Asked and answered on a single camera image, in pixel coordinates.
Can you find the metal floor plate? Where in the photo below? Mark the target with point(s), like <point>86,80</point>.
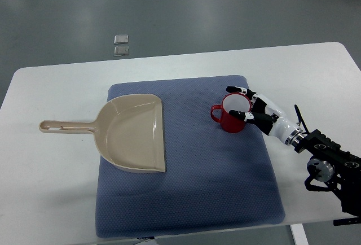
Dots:
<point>121,50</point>
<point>121,39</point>

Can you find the white table leg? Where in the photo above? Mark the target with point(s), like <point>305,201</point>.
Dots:
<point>298,234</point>

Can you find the beige plastic dustpan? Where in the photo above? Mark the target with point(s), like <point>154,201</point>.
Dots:
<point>128,133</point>

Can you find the upper metal floor plate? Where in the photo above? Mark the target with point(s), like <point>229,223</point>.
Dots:
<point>121,39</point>

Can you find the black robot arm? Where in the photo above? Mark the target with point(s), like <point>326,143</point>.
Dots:
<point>330,168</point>

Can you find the blue textured mat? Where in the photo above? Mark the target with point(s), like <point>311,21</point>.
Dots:
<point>213,179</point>

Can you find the lower metal floor plate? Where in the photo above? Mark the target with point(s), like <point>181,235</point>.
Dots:
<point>121,50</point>

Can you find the black table control panel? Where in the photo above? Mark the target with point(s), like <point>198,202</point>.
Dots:
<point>347,221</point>

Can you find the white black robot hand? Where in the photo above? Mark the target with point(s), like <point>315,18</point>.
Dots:
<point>269,118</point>

